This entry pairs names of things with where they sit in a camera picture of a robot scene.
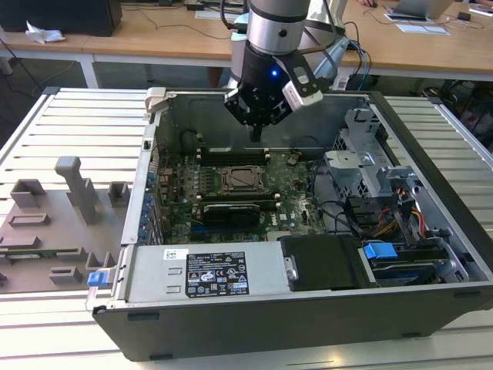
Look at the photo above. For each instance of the metal locking lever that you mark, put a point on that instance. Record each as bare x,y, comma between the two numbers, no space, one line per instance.
246,167
248,190

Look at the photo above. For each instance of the silver CPU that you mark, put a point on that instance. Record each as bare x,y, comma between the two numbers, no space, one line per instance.
243,178

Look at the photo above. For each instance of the hard disk in blue carrier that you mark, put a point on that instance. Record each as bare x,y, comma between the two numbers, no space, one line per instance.
379,251

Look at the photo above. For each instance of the grey laptop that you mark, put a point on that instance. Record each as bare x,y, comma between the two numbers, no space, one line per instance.
416,7

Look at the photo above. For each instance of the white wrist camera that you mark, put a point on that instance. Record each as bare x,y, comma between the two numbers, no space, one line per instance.
304,101

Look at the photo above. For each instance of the blue expansion slot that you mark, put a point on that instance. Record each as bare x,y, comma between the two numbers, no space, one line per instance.
199,230

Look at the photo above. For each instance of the pale blue teach pendant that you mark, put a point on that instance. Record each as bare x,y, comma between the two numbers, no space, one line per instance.
334,54

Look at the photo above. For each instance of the grey power supply unit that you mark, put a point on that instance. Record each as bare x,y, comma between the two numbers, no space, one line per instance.
150,270

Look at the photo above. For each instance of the grey case release latch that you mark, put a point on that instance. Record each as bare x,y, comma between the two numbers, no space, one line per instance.
156,97

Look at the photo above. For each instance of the small black phone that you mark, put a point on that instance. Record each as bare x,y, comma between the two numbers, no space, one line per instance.
464,16

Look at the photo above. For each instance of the black PC case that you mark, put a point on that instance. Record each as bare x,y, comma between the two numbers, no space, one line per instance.
269,327

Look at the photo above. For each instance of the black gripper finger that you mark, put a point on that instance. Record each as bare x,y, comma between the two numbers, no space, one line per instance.
235,106
279,113

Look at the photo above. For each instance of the silver chipset heatsink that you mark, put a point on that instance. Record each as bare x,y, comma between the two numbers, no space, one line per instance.
277,236

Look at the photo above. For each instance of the black plastic shroud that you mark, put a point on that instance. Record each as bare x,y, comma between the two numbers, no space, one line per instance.
323,264

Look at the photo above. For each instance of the metal drive cage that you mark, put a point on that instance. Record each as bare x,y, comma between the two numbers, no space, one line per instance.
348,163

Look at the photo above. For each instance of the blue plastic latch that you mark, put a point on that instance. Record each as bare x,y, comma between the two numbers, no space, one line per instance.
96,279

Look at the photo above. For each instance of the crumpled white paper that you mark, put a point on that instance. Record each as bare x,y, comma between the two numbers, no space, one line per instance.
42,34

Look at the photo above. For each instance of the CPU socket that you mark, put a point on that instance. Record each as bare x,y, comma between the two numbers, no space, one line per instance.
226,169

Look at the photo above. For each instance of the green motherboard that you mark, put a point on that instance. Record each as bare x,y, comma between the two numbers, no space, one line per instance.
296,216

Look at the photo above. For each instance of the black computer tower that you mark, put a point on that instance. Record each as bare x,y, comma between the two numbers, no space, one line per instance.
58,15

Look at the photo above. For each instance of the grey parts rack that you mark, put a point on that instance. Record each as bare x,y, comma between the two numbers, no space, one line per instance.
58,231

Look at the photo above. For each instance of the black graphics card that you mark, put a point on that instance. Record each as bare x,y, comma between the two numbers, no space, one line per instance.
231,215

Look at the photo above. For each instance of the black RAM slot bank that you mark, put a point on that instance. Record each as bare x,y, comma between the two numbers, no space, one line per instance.
239,198
231,157

